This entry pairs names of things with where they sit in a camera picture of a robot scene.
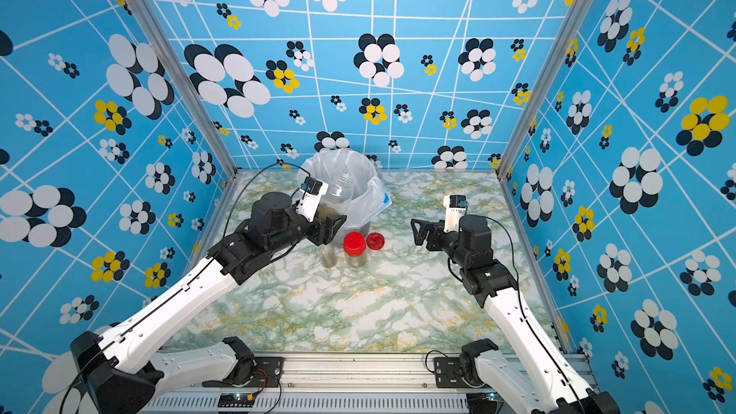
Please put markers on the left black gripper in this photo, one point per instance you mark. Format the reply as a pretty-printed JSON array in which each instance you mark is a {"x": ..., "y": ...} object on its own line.
[{"x": 330, "y": 228}]

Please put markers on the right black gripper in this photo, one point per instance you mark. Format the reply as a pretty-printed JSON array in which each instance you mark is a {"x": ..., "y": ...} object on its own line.
[{"x": 428, "y": 227}]

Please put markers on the small red jar lid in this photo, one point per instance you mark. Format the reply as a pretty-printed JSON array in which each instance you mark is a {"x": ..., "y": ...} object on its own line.
[{"x": 375, "y": 241}]

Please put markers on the clear jar of mung beans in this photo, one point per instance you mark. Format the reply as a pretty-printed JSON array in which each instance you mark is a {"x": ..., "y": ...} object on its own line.
[{"x": 347, "y": 184}]

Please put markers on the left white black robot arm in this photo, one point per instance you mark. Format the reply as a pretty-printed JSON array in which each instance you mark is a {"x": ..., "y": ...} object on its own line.
[{"x": 124, "y": 368}]

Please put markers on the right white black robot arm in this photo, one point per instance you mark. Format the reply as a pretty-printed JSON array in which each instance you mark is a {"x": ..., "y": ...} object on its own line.
[{"x": 549, "y": 384}]

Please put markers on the clear jar large red lid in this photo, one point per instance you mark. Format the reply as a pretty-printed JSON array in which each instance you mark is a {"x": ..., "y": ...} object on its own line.
[{"x": 354, "y": 247}]

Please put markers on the tall clear jar white lid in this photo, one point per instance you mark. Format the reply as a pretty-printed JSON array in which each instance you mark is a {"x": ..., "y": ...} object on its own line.
[{"x": 328, "y": 256}]

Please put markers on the right green circuit board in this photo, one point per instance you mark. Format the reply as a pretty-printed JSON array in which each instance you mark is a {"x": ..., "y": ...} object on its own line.
[{"x": 484, "y": 404}]

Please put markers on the green circuit board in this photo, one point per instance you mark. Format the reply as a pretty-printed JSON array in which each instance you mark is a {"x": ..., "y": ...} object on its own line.
[
  {"x": 236, "y": 400},
  {"x": 484, "y": 404}
]

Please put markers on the left green circuit board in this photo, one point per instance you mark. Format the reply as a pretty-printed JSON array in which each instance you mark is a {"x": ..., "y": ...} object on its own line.
[{"x": 236, "y": 400}]

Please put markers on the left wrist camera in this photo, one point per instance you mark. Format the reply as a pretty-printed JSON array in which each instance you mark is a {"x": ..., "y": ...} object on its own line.
[{"x": 312, "y": 190}]

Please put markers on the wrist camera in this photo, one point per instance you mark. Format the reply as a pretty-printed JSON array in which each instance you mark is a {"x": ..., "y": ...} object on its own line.
[
  {"x": 312, "y": 190},
  {"x": 456, "y": 207}
]

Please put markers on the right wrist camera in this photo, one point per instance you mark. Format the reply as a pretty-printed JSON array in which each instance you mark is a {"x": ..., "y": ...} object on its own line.
[{"x": 456, "y": 207}]

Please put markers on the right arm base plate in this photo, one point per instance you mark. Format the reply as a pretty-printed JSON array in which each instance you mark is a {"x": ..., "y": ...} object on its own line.
[{"x": 448, "y": 374}]

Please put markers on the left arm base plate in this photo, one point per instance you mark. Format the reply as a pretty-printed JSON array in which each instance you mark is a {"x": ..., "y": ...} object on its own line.
[{"x": 263, "y": 372}]

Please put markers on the aluminium front frame rail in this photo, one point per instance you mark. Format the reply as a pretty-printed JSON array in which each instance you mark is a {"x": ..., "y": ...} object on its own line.
[{"x": 347, "y": 383}]

